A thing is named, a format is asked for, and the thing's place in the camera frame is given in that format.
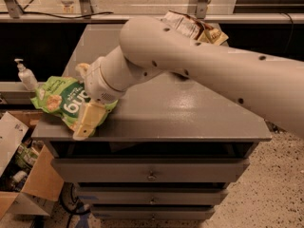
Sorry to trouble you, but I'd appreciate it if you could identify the bottom grey drawer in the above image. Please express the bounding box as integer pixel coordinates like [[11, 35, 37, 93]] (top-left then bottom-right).
[[91, 205, 215, 220]]

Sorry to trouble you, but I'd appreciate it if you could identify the open cardboard box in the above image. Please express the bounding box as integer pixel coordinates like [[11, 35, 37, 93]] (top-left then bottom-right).
[[0, 111, 64, 219]]

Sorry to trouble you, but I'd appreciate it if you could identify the grey drawer cabinet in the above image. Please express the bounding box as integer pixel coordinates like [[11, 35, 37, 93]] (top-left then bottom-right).
[[30, 23, 273, 221]]

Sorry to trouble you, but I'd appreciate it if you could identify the brown crumpled chip bag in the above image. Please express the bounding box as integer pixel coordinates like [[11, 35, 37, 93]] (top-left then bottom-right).
[[161, 10, 228, 46]]

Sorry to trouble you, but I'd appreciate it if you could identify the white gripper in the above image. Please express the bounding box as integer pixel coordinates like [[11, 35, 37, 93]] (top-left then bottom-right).
[[73, 57, 124, 141]]

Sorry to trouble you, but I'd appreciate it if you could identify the metal window frame rail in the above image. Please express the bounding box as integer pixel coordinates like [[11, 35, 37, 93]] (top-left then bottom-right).
[[1, 0, 304, 24]]

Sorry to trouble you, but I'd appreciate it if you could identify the white pump soap bottle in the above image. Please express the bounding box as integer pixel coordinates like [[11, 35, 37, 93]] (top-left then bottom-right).
[[14, 58, 39, 91]]

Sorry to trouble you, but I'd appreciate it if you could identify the middle grey drawer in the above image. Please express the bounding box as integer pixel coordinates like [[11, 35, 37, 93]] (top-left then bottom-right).
[[76, 188, 228, 205]]

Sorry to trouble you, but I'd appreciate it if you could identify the top grey drawer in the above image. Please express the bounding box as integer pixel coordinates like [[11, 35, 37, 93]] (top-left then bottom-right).
[[51, 159, 249, 183]]

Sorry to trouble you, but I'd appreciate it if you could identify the green rice chip bag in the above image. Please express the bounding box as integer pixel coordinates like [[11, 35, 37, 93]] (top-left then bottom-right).
[[30, 76, 117, 133]]

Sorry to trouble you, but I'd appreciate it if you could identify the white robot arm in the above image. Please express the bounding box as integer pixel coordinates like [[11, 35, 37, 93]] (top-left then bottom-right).
[[76, 16, 304, 138]]

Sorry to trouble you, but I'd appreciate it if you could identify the grey drawer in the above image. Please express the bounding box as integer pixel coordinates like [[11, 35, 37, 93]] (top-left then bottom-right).
[[91, 205, 215, 220], [76, 188, 228, 205], [51, 159, 249, 183]]

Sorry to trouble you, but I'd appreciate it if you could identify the black cable on rail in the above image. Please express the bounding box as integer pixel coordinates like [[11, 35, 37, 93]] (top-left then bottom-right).
[[0, 10, 113, 20]]

